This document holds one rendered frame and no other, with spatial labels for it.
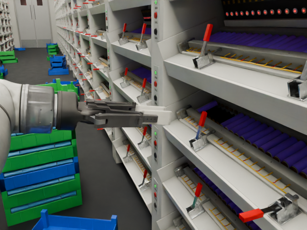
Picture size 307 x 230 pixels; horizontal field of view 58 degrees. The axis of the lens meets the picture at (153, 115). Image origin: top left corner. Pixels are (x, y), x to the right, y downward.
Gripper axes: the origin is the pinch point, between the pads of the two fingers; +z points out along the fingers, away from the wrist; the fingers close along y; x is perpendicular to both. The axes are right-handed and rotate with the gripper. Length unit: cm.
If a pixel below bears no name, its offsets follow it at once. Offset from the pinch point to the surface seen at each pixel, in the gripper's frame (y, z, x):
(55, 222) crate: -44, -15, -59
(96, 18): -157, 12, 25
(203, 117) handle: 1.1, 12.0, 0.2
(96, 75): -157, 16, -17
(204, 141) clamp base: 1.5, 13.6, -5.5
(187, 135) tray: -6.2, 13.2, -6.9
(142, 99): -41.7, 12.4, -6.2
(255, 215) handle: 27.8, 6.3, -6.3
